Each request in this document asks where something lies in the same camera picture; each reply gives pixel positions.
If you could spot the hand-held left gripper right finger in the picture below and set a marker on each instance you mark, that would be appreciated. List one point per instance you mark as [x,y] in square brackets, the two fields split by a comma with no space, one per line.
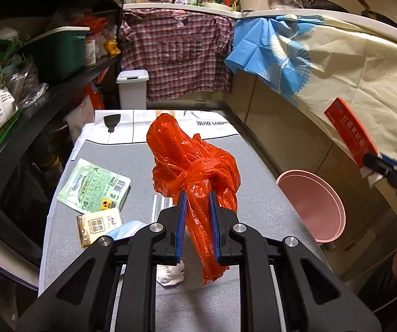
[215,228]

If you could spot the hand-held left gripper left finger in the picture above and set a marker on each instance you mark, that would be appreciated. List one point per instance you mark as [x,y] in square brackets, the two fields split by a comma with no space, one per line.
[180,228]

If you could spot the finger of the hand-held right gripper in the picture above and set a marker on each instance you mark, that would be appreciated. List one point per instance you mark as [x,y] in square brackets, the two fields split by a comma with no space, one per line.
[388,159]
[375,164]

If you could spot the red paper packet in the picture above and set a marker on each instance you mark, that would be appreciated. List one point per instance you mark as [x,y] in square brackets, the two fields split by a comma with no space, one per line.
[347,128]

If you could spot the white tissue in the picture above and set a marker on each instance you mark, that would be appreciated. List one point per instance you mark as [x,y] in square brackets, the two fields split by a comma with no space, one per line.
[169,276]

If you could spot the orange plastic bag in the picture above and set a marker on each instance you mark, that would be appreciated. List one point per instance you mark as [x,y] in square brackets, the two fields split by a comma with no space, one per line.
[191,159]

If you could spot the pink plastic bin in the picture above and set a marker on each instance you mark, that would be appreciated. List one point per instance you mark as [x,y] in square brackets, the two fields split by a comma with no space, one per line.
[309,204]

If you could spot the green white pouch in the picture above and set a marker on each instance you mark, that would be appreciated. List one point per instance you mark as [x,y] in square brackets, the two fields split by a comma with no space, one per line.
[91,183]

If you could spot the grey table mat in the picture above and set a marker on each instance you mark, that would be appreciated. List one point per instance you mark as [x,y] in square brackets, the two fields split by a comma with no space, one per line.
[254,197]

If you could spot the blue face mask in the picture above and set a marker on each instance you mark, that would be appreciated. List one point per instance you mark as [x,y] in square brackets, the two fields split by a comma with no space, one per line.
[131,228]

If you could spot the beige sachet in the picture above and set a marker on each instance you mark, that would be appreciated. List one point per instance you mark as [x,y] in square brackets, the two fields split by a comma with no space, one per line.
[98,226]

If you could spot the beige cloth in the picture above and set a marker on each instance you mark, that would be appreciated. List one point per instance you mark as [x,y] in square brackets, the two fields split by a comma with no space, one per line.
[357,76]

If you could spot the white printed table cloth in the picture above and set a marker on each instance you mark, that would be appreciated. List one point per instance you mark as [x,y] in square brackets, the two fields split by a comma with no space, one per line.
[132,124]

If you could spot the white pedal bin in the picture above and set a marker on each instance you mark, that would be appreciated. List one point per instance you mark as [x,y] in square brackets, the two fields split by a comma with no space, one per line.
[132,90]

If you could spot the blue printed cloth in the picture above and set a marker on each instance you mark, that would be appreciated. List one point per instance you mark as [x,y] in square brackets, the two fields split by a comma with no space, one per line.
[264,48]

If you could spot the plaid shirt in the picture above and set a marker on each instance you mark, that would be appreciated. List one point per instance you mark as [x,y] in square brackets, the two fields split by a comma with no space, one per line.
[177,52]

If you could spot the black shelf rack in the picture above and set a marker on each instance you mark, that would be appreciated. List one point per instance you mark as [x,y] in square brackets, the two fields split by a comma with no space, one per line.
[63,86]

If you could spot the metal strainer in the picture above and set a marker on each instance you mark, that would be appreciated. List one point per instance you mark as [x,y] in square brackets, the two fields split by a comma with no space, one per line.
[285,1]

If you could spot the yellow toy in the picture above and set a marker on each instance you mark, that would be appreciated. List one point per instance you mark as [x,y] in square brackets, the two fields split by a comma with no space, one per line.
[112,46]

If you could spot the glass jar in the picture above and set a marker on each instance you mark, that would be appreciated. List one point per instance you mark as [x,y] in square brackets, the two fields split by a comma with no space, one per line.
[90,50]

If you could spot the green storage box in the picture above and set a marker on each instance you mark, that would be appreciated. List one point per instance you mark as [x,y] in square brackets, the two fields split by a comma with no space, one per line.
[60,55]

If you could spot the clear bag of dried goods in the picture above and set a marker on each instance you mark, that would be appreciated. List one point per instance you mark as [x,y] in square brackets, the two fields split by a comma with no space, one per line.
[25,83]

